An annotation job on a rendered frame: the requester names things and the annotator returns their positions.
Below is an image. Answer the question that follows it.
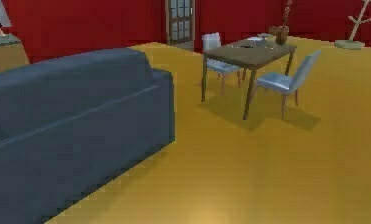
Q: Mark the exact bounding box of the pale blue dining chair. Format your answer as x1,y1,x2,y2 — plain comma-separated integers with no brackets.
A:
252,49,322,120
201,32,247,96

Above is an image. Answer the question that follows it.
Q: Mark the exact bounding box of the brown wooden dining table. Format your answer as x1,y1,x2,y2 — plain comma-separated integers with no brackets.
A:
200,34,298,121

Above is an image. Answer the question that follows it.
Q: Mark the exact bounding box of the brown glazed room door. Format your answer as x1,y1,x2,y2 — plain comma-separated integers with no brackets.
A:
165,0,196,47

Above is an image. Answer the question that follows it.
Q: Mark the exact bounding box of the dark blue sofa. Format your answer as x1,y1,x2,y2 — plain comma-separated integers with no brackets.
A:
0,47,176,224

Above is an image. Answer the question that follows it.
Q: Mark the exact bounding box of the brown potted house plant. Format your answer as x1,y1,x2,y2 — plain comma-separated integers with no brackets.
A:
268,0,294,46

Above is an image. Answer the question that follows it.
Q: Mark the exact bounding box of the beige coat stand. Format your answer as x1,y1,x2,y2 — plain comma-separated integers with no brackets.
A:
333,0,371,51

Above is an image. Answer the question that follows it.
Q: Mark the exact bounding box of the grey side table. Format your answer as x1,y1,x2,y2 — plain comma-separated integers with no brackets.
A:
0,33,30,75

